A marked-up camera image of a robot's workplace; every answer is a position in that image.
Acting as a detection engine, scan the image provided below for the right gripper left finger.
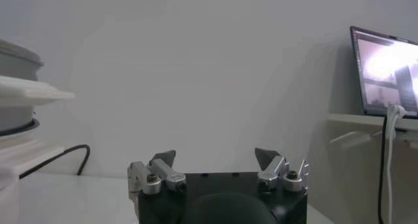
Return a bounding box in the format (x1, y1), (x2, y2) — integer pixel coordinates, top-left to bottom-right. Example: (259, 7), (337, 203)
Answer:
(127, 149), (187, 195)

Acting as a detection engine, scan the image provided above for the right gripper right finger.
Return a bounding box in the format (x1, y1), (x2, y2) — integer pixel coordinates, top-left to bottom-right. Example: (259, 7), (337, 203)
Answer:
(254, 146), (310, 193)

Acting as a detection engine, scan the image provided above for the glass pot lid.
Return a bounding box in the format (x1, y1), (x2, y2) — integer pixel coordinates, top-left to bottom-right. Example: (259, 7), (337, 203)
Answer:
(0, 38), (45, 68)

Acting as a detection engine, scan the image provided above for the stainless steel steamer basket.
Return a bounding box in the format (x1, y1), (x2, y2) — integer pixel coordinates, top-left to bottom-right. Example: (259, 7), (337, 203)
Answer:
(0, 60), (42, 82)

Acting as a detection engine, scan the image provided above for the white side table with laptop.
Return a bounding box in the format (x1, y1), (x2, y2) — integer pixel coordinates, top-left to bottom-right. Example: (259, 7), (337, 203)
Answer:
(326, 112), (418, 224)

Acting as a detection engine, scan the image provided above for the open laptop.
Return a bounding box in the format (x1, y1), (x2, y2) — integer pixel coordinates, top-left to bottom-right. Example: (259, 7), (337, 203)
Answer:
(349, 25), (418, 118)

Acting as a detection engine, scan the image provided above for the white electric cooker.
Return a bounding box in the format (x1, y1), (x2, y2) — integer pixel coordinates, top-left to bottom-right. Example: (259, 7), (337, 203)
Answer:
(0, 74), (76, 224)

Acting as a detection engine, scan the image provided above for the black cooker power cord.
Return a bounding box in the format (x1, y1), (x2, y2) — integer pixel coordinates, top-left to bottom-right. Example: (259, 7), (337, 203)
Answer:
(18, 144), (91, 180)

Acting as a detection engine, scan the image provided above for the black cable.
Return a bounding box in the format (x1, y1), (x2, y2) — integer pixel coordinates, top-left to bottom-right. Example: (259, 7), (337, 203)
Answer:
(378, 114), (389, 224)

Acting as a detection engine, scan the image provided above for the white cable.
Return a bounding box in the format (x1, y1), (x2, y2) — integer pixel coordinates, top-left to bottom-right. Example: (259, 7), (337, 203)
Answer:
(385, 104), (408, 224)

